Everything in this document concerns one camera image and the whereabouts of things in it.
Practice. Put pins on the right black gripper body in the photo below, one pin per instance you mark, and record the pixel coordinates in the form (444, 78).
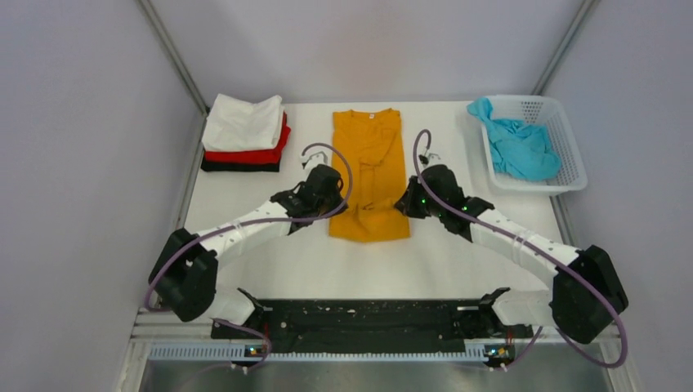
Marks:
(418, 205)

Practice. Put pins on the yellow t-shirt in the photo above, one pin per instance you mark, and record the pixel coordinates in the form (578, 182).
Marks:
(372, 145)

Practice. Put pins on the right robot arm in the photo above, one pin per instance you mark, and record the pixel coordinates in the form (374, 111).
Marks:
(574, 278)

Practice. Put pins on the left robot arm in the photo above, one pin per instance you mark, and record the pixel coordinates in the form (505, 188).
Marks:
(185, 276)

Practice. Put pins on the red folded t-shirt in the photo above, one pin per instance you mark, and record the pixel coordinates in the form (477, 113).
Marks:
(255, 156)

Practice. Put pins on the blue t-shirt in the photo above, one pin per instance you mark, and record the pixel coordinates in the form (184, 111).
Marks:
(517, 148)

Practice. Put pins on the white folded t-shirt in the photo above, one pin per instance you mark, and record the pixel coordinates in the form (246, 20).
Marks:
(235, 125)

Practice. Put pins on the black folded t-shirt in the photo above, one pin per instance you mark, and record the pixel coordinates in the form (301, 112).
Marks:
(213, 166)

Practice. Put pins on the white plastic basket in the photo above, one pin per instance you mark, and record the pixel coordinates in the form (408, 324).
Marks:
(541, 111)

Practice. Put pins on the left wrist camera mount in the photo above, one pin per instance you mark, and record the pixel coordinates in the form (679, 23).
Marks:
(310, 161)

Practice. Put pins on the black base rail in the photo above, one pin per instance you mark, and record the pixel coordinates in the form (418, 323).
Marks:
(378, 326)

